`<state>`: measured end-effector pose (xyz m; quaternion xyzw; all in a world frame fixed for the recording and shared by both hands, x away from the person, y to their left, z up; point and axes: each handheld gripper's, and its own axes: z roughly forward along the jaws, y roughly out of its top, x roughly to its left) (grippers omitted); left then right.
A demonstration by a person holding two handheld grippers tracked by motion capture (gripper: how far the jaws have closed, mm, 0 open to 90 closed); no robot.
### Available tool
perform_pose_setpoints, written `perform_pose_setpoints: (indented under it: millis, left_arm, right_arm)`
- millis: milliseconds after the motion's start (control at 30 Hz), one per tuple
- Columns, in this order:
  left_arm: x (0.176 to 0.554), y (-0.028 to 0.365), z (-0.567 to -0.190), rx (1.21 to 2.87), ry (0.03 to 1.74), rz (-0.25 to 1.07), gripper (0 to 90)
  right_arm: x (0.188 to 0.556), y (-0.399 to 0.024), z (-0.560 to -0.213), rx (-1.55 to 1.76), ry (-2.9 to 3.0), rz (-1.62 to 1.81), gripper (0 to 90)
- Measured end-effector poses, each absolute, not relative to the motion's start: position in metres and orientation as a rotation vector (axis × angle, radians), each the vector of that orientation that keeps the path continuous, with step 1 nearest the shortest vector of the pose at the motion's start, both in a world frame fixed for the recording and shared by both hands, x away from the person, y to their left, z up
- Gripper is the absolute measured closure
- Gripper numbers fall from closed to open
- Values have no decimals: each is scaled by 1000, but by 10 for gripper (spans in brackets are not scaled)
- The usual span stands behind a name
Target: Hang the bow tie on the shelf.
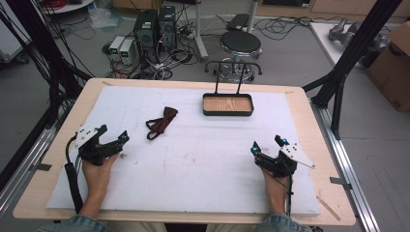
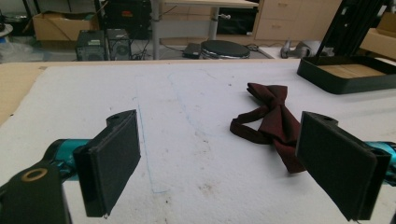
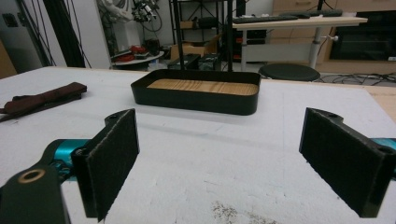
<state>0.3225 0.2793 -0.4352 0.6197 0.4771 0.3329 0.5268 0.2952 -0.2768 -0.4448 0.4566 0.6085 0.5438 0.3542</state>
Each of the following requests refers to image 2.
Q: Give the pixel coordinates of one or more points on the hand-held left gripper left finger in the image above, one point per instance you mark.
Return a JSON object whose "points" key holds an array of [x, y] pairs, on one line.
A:
{"points": [[107, 161]]}

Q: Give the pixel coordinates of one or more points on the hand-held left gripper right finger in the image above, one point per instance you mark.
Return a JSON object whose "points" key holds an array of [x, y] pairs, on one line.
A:
{"points": [[337, 166]]}

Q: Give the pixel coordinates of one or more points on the dark red bow tie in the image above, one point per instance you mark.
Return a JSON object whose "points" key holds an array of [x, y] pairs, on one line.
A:
{"points": [[275, 123]]}

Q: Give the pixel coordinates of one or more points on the black tray with wooden base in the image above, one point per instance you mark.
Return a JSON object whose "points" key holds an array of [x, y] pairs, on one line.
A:
{"points": [[348, 74]]}

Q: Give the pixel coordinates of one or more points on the white felt mat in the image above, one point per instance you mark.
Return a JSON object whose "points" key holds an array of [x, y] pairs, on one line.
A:
{"points": [[199, 140]]}

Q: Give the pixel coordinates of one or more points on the grey computer tower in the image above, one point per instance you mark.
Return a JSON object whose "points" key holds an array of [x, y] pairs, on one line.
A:
{"points": [[118, 45]]}

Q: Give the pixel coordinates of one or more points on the black computer tower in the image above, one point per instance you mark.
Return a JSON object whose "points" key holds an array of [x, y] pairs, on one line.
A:
{"points": [[91, 45]]}

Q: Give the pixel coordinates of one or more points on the grey handheld tool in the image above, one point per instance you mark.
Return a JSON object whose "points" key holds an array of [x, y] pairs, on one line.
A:
{"points": [[295, 49]]}

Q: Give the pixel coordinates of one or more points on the open cardboard box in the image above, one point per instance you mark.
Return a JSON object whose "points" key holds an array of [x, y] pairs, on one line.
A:
{"points": [[379, 35]]}

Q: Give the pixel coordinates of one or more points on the black power adapter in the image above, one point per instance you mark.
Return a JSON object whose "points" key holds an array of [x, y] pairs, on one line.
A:
{"points": [[191, 50]]}

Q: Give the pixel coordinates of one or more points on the black metal stand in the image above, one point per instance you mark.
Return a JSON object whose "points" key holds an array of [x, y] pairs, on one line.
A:
{"points": [[348, 26]]}

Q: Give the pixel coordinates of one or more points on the brown cardboard box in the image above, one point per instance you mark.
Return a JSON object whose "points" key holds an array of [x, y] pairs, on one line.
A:
{"points": [[63, 26]]}

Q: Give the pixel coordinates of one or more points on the black equipment case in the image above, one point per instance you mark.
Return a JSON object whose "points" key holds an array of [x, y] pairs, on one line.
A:
{"points": [[127, 17]]}

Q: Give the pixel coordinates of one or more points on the wooden drawer cabinet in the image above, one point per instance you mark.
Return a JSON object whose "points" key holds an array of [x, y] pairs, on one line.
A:
{"points": [[289, 19]]}

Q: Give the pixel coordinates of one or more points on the black round stool seat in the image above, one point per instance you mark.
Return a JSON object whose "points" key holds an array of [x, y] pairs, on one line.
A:
{"points": [[224, 49]]}

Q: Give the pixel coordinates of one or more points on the grey-legged wooden desk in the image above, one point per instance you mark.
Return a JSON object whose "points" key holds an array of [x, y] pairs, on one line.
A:
{"points": [[199, 18]]}

